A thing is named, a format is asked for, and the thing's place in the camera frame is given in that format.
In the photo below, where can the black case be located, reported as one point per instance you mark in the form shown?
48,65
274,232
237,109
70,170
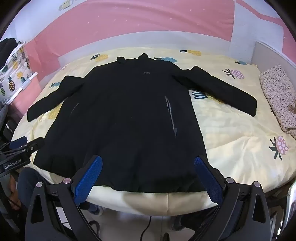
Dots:
8,127

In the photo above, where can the floral print pillow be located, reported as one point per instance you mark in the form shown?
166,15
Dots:
278,92

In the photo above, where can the white pineapple print cloth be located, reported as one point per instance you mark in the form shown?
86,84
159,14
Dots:
13,76

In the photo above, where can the dark shoe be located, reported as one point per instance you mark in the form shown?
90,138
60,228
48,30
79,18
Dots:
177,223

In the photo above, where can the grey shoe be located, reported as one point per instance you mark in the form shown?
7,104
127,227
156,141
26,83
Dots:
96,209

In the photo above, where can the white headboard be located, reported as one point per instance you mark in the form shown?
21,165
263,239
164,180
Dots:
268,55

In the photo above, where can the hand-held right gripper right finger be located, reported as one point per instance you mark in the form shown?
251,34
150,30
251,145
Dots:
208,180

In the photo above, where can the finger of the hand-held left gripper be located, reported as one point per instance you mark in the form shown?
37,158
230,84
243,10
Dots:
17,141
34,144

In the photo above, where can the yellow pineapple print bed sheet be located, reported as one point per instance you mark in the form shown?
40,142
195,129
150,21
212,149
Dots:
231,139

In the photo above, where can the black bag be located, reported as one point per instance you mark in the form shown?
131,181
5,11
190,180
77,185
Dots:
7,49

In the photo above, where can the person's leg in jeans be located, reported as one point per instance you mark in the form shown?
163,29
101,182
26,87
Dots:
29,183

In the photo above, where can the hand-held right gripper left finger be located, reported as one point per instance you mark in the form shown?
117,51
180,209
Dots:
89,178

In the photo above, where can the black jacket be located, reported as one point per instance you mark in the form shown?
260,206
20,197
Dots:
129,115

